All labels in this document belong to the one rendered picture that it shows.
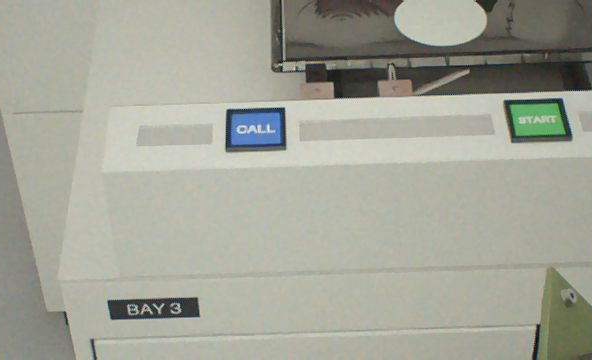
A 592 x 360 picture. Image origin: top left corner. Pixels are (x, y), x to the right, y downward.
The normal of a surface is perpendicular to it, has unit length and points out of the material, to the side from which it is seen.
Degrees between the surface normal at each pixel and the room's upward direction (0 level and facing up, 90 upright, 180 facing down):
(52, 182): 90
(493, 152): 0
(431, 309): 90
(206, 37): 0
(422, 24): 0
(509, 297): 90
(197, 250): 90
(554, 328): 48
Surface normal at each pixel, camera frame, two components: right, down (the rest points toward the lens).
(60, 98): 0.02, 0.68
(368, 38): -0.03, -0.73
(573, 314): 0.72, -0.40
